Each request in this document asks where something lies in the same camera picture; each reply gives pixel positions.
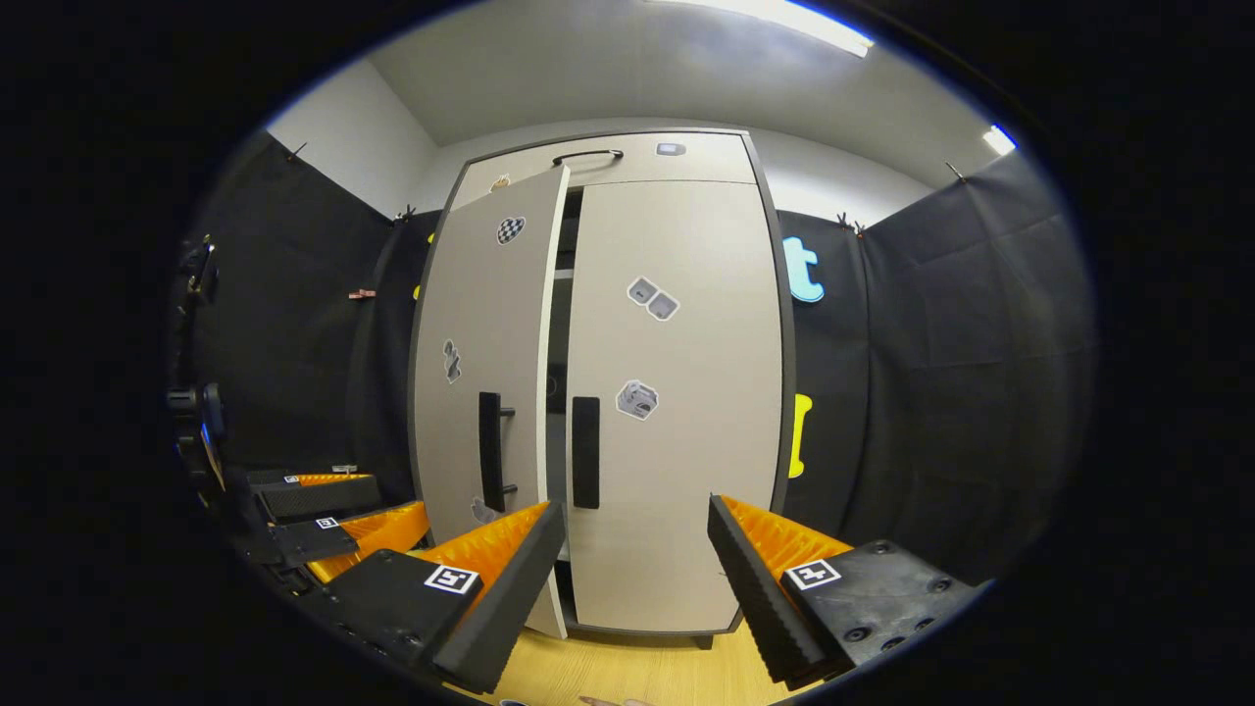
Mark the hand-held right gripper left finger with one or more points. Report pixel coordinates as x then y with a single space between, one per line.
510 598

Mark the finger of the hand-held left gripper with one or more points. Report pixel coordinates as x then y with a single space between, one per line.
377 534
324 500

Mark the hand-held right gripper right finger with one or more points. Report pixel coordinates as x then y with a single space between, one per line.
750 588

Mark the white cabinet door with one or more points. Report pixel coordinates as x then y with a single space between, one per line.
480 314
686 471

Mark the grey and white cabinet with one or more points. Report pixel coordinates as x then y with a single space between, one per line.
557 333

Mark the beige cabinet drawer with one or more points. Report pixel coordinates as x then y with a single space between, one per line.
686 167

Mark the black backdrop cloth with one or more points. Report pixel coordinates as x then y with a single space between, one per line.
931 392

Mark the black cloth clip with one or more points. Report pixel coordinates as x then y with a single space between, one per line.
294 152
404 214
954 173

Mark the small ceiling light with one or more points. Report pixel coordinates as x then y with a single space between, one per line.
1000 139

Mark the long ceiling light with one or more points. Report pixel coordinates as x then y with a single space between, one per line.
775 18

